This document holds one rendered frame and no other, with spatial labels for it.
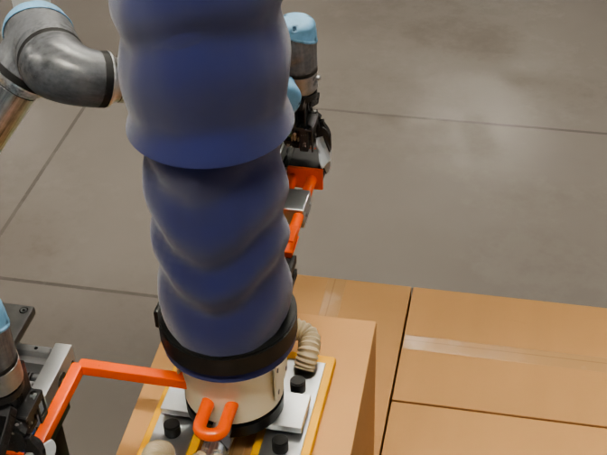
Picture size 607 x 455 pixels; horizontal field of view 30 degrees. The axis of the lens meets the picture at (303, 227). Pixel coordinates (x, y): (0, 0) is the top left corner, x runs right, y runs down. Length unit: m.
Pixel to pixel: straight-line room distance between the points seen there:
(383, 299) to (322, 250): 1.02
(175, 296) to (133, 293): 2.05
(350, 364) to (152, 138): 0.74
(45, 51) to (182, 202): 0.44
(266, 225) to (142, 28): 0.37
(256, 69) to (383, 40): 3.63
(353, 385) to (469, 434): 0.56
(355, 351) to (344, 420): 0.17
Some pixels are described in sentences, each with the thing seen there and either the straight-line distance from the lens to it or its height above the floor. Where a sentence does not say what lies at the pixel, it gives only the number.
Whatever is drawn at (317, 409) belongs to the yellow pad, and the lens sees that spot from 2.01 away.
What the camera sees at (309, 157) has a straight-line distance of 2.36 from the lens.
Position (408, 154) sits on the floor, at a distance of 4.33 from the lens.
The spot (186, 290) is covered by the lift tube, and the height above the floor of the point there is 1.36.
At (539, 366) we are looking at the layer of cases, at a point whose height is 0.54.
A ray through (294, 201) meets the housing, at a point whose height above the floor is 1.11.
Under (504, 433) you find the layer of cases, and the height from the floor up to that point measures 0.54.
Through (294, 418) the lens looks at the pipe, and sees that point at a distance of 1.96.
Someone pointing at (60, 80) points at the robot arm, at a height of 1.53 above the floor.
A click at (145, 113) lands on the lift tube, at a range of 1.52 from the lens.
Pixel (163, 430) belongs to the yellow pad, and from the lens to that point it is 2.00.
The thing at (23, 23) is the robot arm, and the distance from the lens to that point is 2.00.
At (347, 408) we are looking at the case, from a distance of 2.04.
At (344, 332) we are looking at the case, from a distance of 2.18.
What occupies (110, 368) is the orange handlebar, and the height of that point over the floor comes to 1.11.
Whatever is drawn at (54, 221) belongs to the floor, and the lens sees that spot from 4.15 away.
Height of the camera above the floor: 2.48
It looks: 38 degrees down
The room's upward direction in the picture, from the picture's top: 2 degrees counter-clockwise
